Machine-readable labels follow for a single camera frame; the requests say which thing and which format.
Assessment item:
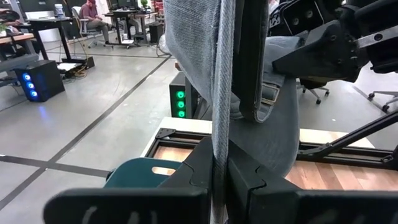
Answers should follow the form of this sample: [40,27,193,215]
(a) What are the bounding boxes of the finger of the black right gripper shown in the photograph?
[267,0,345,37]
[272,20,363,83]

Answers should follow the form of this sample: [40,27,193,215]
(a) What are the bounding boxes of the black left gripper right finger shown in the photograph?
[226,140,398,224]

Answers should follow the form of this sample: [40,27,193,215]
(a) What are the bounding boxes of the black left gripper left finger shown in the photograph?
[42,136,214,224]

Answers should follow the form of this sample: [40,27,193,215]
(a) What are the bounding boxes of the grey denim jeans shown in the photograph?
[163,0,301,224]

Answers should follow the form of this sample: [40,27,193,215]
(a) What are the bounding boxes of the black office chair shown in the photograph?
[297,77,331,105]

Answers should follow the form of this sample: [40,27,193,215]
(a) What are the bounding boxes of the teal plastic chair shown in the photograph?
[103,157,184,189]

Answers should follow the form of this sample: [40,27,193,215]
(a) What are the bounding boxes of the grey chair base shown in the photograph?
[368,90,398,113]

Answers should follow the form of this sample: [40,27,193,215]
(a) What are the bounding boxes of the computer tower with green lights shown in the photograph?
[169,71,200,119]

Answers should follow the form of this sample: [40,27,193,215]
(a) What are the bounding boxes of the black computer tower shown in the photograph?
[148,23,165,44]

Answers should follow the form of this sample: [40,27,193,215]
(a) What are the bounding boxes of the desk with black legs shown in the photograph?
[104,11,159,49]

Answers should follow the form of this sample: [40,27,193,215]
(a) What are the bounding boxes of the white flat box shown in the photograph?
[57,62,82,72]

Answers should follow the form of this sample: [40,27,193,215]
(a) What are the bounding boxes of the dark desk monitor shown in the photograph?
[107,0,139,10]

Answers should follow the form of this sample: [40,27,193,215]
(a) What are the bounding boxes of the computer tower with blue lights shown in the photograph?
[14,59,66,103]

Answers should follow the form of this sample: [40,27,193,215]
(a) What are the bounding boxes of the person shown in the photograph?
[78,0,111,45]

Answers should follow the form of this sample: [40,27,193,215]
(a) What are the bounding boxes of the white office chair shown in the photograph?
[70,6,106,49]

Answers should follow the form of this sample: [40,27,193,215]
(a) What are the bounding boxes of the wooden workbench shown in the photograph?
[0,32,40,74]

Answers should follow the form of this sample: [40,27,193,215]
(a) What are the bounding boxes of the black corner bracket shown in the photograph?
[154,127,177,140]

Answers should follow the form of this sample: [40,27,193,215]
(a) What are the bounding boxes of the black table frame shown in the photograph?
[144,127,398,171]

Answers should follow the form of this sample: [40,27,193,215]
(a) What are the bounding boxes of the black diagonal frame strut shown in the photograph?
[297,110,398,156]

